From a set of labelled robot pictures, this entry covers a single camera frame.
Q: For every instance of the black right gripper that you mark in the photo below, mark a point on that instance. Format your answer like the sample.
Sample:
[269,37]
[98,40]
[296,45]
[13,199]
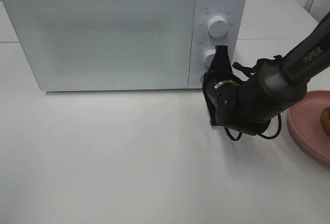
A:
[220,90]

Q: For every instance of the white microwave door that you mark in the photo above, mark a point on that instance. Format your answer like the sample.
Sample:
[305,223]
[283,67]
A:
[105,44]

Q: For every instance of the pink round plate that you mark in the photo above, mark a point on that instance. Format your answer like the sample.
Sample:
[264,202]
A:
[305,128]

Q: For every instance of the burger with lettuce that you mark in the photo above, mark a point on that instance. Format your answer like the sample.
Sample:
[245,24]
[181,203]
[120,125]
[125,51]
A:
[325,121]

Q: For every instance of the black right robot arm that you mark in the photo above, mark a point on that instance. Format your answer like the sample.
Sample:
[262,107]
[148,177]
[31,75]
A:
[244,100]

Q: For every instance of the upper white round knob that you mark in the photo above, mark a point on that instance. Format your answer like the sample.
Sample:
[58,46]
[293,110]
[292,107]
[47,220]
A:
[217,25]

